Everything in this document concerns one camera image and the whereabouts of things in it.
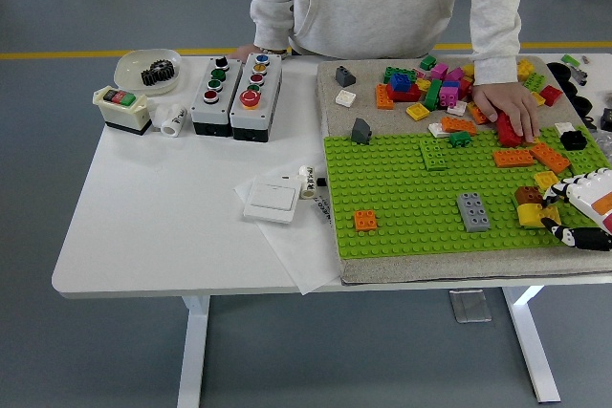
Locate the person's right hand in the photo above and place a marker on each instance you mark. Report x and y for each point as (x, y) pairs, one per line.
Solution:
(241, 53)

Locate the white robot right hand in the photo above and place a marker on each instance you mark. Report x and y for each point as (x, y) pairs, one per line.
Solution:
(590, 190)

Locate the person's left hand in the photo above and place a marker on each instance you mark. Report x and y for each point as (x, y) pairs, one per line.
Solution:
(509, 102)

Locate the brown four-stud brick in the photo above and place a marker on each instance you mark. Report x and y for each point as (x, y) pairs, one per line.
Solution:
(527, 194)

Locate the yellow curved eight-stud brick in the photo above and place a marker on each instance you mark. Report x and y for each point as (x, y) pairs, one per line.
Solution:
(531, 214)

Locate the green studded baseplate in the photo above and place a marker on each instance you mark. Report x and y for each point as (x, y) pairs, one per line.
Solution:
(406, 198)

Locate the person's left forearm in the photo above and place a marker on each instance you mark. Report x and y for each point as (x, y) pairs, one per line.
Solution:
(497, 45)

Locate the person's right forearm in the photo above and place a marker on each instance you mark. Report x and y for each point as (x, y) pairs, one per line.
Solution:
(270, 21)

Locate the large red brick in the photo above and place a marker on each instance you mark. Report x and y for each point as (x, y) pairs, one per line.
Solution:
(507, 133)

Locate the lime green brick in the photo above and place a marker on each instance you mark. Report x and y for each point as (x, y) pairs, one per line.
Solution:
(535, 80)

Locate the orange eight-stud brick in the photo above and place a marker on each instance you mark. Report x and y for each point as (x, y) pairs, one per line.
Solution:
(459, 125)
(514, 158)
(382, 98)
(551, 157)
(476, 114)

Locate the red four-stud brick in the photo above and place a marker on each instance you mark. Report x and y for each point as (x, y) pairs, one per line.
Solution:
(551, 94)

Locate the black brick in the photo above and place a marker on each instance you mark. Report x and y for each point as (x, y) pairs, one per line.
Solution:
(574, 140)

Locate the small white brick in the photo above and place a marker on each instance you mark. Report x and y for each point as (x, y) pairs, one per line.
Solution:
(563, 127)

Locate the magenta four-stud brick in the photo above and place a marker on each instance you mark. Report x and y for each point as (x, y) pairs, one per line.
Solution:
(449, 96)

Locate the small dark green brick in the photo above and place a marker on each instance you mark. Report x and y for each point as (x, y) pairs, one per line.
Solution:
(460, 139)

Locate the long green brick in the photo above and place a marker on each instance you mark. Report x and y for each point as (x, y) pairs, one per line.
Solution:
(432, 95)

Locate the pink brick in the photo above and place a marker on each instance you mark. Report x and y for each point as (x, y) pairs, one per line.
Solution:
(438, 70)

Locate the small yellow brick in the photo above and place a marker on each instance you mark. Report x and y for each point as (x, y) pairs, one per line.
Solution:
(423, 84)

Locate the dark grey slope brick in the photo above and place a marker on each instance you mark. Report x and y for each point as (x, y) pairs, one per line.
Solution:
(344, 76)
(361, 131)

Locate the blue four-stud brick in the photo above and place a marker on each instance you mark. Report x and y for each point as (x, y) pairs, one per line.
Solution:
(400, 82)

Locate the light grey eight-stud brick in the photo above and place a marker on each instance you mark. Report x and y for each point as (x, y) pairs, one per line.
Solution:
(473, 211)

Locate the green eight-stud brick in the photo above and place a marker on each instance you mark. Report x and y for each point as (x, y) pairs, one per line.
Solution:
(393, 73)

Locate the orange four-stud brick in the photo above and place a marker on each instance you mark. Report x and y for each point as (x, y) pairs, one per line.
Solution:
(365, 220)

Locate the small white tile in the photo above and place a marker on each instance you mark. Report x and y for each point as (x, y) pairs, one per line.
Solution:
(457, 107)

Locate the grey emergency-stop control box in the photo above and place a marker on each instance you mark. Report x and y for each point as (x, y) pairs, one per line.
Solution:
(246, 121)

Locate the grey four-button control box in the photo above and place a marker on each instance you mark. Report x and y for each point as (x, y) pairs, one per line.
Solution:
(205, 114)

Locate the small green block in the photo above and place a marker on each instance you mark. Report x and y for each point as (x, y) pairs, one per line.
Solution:
(570, 59)

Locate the small black box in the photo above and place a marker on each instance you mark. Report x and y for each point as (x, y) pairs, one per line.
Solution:
(607, 117)

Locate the grey metal part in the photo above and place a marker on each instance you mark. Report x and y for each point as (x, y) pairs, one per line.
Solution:
(580, 74)

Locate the black gear stack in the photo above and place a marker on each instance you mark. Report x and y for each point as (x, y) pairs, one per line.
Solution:
(158, 73)

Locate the green flat eight-stud plate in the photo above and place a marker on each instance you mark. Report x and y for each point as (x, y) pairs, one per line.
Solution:
(434, 154)

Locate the yellow flat square tile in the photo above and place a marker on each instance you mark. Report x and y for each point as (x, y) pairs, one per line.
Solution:
(418, 111)

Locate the white pipe fitting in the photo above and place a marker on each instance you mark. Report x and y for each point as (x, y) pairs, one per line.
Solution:
(172, 123)

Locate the white square tile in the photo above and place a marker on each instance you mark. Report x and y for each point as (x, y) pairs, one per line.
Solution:
(345, 97)

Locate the white plastic bowl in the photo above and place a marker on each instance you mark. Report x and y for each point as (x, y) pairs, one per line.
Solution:
(126, 69)

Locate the small white labelled cylinder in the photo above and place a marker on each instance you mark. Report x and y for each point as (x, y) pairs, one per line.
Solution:
(306, 183)

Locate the silver floor plate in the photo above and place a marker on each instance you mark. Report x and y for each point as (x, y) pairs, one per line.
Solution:
(471, 305)

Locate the white table leg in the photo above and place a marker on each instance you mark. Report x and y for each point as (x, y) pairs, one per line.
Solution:
(193, 355)
(538, 355)

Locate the white paper sheet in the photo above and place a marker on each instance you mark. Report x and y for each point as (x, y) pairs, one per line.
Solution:
(296, 255)

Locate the grey-brown mat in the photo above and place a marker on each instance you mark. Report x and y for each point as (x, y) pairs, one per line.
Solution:
(382, 269)

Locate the cream red-green switch box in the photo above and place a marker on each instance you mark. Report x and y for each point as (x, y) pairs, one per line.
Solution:
(119, 114)

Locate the white wall switch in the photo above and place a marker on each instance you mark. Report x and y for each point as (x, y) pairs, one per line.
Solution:
(270, 200)

